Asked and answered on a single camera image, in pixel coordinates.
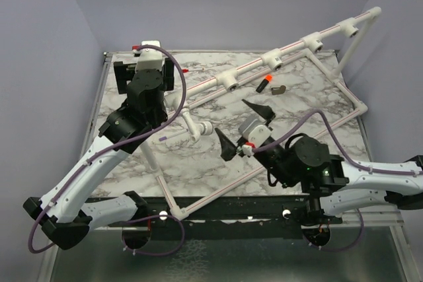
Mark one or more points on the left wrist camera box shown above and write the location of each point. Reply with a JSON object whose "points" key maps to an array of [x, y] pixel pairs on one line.
{"points": [[148, 55]]}

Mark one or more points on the red small marker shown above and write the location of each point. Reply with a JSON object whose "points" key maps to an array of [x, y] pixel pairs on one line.
{"points": [[192, 70]]}

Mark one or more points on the white pen purple tip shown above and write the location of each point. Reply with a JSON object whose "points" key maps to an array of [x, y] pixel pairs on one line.
{"points": [[166, 137]]}

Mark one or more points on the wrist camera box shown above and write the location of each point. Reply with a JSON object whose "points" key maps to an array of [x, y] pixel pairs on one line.
{"points": [[255, 133], [148, 55]]}

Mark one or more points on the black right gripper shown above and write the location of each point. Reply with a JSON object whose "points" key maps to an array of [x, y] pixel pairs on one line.
{"points": [[228, 151]]}

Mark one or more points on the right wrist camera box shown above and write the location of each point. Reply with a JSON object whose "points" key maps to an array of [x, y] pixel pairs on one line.
{"points": [[255, 133]]}

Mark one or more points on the orange cap black highlighter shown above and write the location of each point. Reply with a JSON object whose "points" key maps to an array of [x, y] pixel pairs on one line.
{"points": [[264, 83]]}

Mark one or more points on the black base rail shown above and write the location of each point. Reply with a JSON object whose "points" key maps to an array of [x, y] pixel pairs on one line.
{"points": [[230, 217]]}

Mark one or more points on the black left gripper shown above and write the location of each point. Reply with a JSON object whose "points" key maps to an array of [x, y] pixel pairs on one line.
{"points": [[125, 72]]}

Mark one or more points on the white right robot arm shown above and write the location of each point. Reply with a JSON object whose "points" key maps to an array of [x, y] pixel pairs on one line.
{"points": [[333, 183]]}

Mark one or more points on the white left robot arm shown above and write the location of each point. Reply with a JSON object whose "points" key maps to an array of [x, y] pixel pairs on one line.
{"points": [[63, 214]]}

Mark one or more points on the white plastic water faucet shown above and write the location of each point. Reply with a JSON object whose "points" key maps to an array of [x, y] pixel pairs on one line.
{"points": [[196, 130]]}

